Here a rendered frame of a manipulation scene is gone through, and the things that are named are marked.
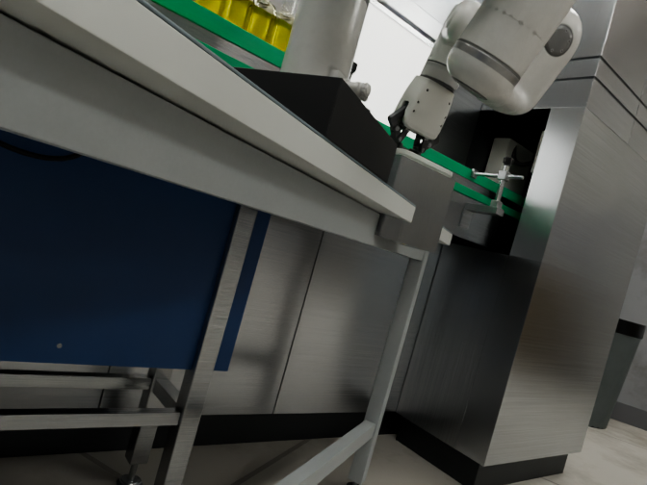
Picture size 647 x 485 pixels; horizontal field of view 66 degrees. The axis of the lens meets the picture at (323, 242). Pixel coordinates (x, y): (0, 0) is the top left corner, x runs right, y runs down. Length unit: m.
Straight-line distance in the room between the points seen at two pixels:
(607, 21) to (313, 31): 1.29
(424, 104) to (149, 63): 0.72
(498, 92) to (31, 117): 0.46
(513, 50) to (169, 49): 0.37
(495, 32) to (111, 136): 0.40
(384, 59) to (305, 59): 0.87
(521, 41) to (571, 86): 1.20
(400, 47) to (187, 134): 1.20
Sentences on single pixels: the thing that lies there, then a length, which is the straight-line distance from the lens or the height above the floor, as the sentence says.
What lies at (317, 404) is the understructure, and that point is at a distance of 1.64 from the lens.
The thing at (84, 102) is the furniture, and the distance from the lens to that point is 0.37.
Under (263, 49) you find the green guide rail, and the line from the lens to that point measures 0.99.
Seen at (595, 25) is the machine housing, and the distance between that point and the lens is 1.87.
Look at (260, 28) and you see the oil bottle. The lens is 1.13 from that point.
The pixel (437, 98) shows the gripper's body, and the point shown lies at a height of 0.96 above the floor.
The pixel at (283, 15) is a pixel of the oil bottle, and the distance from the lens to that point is 1.16.
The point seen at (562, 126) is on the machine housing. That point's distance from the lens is 1.75.
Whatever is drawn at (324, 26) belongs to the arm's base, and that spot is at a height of 0.91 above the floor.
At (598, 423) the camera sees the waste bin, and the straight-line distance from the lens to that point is 3.46.
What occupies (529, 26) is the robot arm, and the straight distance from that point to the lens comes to 0.60.
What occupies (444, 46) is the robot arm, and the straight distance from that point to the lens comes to 1.02.
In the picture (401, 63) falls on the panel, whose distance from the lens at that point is 1.59.
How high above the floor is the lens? 0.64
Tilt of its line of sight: 1 degrees down
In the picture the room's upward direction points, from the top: 16 degrees clockwise
